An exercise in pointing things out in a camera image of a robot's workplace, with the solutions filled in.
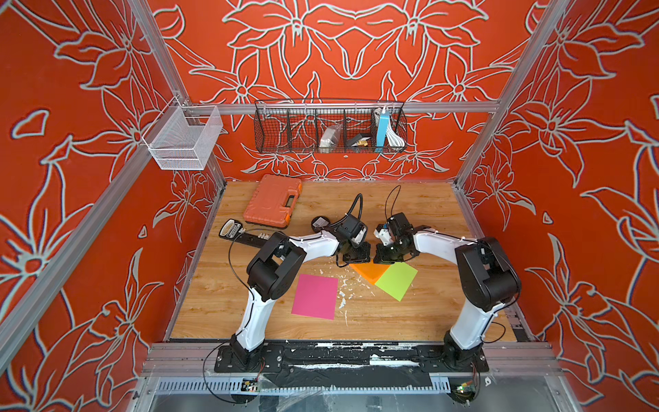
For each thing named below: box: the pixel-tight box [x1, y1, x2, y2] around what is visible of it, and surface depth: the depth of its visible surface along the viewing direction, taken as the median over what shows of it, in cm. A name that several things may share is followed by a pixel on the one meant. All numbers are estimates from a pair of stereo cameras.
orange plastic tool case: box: [242, 174, 303, 229], surface depth 109 cm
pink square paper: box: [290, 273, 339, 321], surface depth 87 cm
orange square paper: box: [350, 259, 390, 286], surface depth 94 cm
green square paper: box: [374, 261, 418, 302], surface depth 92 cm
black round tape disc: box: [310, 215, 331, 234], surface depth 106 cm
